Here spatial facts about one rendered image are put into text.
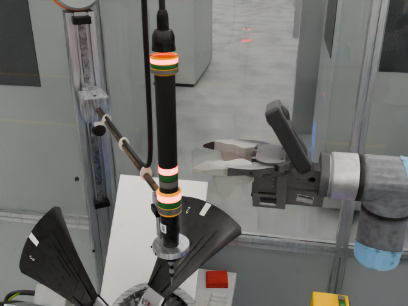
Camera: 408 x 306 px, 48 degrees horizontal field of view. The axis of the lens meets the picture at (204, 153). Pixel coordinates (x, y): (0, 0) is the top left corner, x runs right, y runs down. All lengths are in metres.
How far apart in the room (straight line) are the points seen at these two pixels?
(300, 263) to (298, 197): 1.02
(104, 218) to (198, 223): 0.64
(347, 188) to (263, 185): 0.13
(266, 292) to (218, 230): 0.87
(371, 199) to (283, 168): 0.14
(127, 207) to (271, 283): 0.73
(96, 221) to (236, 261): 0.54
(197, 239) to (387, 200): 0.45
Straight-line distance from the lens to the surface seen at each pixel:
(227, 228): 1.00
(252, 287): 1.84
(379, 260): 0.80
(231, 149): 0.77
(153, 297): 1.06
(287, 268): 1.77
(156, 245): 0.87
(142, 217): 1.31
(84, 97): 1.34
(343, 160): 0.72
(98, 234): 1.67
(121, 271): 1.31
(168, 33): 0.70
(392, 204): 0.75
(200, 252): 1.01
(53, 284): 1.18
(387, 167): 0.73
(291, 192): 0.75
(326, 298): 1.38
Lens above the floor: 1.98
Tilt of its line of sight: 25 degrees down
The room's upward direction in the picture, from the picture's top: straight up
